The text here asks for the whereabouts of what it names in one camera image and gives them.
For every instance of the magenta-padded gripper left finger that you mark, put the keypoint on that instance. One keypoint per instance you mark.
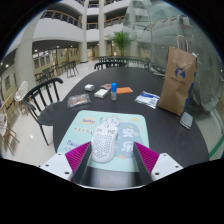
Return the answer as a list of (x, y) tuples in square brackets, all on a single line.
[(77, 156)]

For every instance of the brown paper bag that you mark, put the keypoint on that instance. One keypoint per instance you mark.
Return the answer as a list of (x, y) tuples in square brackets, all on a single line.
[(176, 86)]

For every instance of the small white box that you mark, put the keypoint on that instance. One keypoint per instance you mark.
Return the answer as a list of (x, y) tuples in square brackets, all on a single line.
[(89, 87)]

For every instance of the orange card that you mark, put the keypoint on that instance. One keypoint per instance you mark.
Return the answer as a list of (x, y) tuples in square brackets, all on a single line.
[(125, 90)]

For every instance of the light teal printed mouse pad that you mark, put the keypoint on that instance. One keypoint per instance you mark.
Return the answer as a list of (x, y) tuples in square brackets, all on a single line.
[(128, 133)]

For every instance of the grey flat rectangular case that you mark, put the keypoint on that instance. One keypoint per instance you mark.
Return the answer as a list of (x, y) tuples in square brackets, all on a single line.
[(186, 120)]

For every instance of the white and blue tissue pack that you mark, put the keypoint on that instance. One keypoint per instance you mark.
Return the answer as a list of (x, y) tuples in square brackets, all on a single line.
[(147, 99)]

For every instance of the green potted palm plant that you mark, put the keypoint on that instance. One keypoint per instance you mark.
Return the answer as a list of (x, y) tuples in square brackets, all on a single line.
[(121, 40)]

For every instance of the flat white box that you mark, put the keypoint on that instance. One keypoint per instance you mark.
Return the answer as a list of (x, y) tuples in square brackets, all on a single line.
[(101, 93)]

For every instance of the small blue-capped bottle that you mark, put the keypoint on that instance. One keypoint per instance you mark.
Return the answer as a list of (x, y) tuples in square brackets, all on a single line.
[(113, 91)]

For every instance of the small brown packet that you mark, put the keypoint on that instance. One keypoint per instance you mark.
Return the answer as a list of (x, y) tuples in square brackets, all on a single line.
[(106, 86)]

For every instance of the white perforated chair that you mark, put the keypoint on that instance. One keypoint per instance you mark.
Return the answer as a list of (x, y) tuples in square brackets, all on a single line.
[(21, 91), (2, 125)]

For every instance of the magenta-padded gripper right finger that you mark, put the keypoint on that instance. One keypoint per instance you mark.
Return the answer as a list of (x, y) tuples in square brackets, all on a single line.
[(148, 157)]

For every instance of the white perforated computer mouse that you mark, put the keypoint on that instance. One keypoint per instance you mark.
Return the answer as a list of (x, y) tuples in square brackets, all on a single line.
[(104, 143)]

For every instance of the clear plastic snack packet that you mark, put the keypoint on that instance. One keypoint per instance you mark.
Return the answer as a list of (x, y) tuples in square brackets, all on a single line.
[(79, 100)]

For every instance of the group of black chairs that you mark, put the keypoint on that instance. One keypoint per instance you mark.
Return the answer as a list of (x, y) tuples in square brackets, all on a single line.
[(71, 68)]

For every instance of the black wooden spindle chair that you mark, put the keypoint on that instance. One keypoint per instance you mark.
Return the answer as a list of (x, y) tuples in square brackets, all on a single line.
[(48, 116), (138, 61), (110, 63)]

